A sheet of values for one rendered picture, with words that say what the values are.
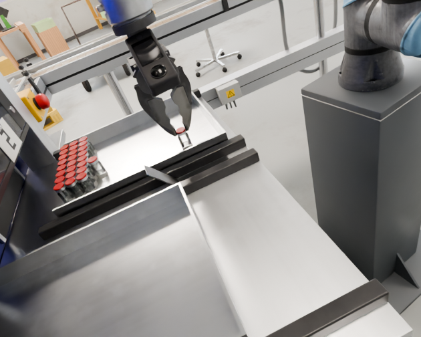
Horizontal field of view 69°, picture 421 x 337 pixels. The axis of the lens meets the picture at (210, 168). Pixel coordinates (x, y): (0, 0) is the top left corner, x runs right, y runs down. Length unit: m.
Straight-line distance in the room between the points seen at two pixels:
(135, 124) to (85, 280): 0.43
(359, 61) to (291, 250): 0.56
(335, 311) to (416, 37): 0.51
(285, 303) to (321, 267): 0.06
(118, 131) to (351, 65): 0.60
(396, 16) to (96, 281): 0.68
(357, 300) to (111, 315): 0.28
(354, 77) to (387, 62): 0.07
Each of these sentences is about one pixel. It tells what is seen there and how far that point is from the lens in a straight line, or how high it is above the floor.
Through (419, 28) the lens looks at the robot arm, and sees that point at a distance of 0.69.
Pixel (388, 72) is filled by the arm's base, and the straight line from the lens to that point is 0.87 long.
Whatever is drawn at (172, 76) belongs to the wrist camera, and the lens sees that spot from 0.46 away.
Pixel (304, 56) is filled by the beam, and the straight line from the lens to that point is 1.90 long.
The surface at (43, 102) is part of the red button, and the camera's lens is 0.90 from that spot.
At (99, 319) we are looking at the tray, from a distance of 0.45.
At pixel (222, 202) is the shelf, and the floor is 0.88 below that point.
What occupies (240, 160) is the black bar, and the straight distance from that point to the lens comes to 0.52.
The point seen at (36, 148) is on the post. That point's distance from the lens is 0.85.
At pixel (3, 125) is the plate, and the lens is 0.71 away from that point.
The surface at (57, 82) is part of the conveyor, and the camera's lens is 1.57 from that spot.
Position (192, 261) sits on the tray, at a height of 0.88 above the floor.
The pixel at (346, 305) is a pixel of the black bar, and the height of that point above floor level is 0.90.
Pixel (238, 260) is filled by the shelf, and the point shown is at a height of 0.88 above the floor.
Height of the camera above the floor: 1.21
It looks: 37 degrees down
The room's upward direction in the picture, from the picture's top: 21 degrees counter-clockwise
